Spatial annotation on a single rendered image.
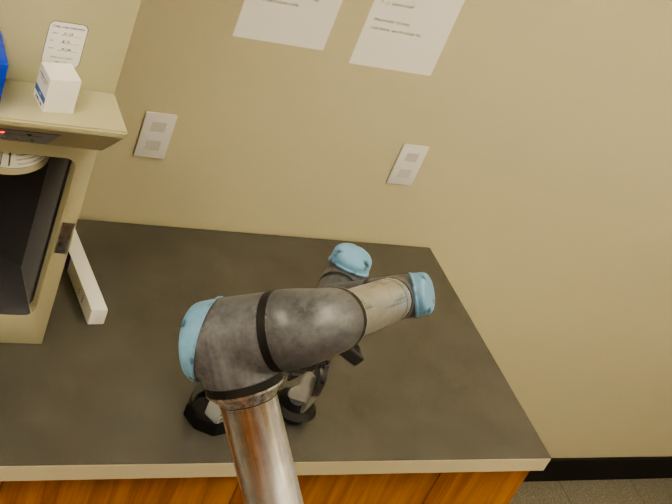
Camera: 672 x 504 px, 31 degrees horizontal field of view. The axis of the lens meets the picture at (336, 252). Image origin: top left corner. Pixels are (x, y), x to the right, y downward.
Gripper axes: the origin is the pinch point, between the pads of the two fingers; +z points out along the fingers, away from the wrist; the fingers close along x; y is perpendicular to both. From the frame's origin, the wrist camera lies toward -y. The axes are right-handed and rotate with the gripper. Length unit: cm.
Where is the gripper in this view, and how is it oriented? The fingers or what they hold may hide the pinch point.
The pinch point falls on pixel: (300, 392)
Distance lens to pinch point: 237.6
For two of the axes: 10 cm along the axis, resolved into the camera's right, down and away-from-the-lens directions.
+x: 3.1, 6.4, -7.0
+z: -3.4, 7.7, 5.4
